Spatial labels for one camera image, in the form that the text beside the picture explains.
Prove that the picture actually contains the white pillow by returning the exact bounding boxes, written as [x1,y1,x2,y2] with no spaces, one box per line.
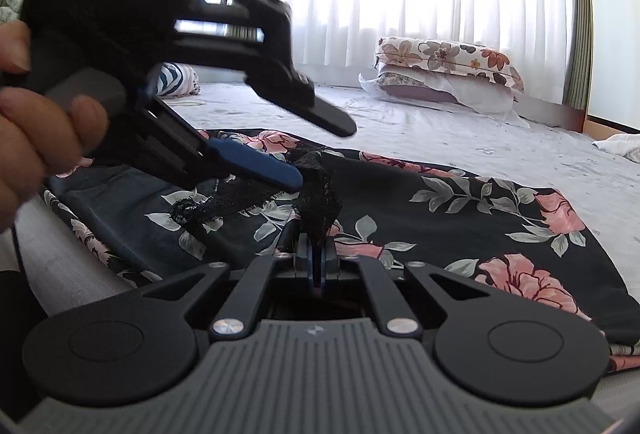
[358,62,531,129]

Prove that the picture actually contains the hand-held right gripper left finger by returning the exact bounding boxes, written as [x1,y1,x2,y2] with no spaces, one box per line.
[142,234,314,341]

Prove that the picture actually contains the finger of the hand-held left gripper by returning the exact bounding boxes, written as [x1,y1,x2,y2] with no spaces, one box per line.
[245,55,358,138]
[99,86,305,193]

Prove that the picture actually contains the wooden baseboard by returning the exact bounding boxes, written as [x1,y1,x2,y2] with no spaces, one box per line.
[585,113,640,135]

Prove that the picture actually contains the green floral folded quilt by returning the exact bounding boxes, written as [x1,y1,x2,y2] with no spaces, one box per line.
[0,0,26,25]

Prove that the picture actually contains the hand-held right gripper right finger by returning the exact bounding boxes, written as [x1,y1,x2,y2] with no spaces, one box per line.
[315,235,493,341]

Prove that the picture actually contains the floral pillow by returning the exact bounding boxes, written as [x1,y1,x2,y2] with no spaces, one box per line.
[375,36,525,93]

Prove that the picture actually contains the person's left hand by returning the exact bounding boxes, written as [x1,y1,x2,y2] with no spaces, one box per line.
[0,20,110,233]

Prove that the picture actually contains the blue striped cushion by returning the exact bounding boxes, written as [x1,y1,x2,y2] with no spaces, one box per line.
[154,62,202,99]

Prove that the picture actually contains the black floral pants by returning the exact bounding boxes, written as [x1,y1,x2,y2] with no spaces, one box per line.
[42,129,630,372]

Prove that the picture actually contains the crumpled white cloth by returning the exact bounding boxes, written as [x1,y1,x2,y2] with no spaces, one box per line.
[591,133,640,161]

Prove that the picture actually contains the light grey bed sheet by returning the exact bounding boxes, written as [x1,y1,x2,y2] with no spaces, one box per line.
[0,78,640,417]

